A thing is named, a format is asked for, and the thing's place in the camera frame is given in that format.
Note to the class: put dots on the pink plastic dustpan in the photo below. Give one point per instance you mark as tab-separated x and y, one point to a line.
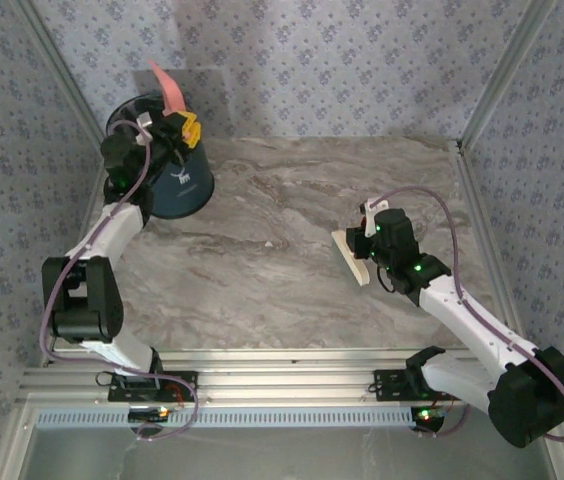
172	92

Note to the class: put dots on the beige hand brush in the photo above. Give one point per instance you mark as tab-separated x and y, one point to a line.
352	260

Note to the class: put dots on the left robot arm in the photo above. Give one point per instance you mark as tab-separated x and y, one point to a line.
112	230

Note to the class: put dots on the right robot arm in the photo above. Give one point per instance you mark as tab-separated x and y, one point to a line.
472	325

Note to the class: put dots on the dark blue trash bin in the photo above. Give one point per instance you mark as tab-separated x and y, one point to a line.
187	190

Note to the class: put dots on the small controller circuit board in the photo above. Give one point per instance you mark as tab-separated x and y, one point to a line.
147	415
429	417

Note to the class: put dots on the grey metal panel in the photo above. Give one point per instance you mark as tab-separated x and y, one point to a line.
282	455

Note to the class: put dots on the aluminium table side rail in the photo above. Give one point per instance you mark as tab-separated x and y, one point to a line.
468	170

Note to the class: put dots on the aluminium frame post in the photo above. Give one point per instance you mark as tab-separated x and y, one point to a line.
52	50
518	50

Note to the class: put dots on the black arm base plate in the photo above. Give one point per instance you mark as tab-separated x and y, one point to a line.
114	392
387	387

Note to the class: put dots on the aluminium mounting rail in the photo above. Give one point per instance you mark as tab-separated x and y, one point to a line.
282	380

